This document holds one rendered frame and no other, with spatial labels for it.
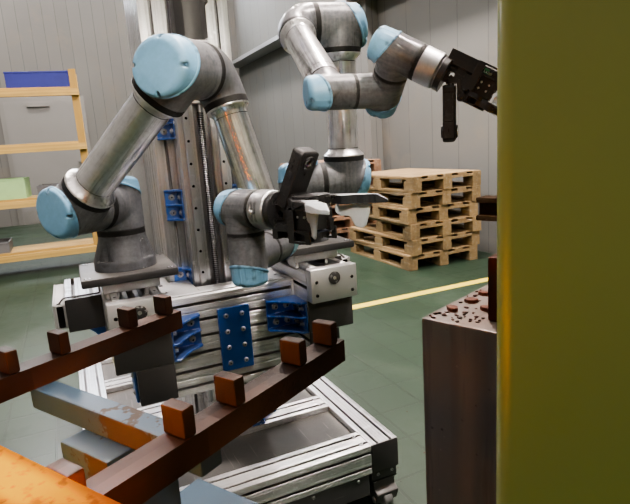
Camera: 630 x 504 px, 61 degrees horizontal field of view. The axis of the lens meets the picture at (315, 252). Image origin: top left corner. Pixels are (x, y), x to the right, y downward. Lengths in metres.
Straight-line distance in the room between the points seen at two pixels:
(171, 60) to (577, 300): 0.94
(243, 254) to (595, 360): 0.89
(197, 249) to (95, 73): 9.43
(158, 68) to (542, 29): 0.93
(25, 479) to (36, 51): 10.65
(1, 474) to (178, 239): 1.33
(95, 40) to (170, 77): 9.90
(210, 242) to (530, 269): 1.41
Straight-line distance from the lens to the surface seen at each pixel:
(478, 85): 1.15
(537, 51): 0.20
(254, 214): 1.00
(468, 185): 4.82
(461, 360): 0.56
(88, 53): 10.91
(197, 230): 1.52
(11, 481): 0.32
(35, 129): 10.71
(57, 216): 1.28
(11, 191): 5.97
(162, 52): 1.08
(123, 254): 1.39
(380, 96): 1.21
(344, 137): 1.54
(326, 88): 1.17
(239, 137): 1.18
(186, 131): 1.50
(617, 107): 0.19
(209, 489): 0.76
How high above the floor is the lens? 1.10
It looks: 12 degrees down
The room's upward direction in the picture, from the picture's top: 4 degrees counter-clockwise
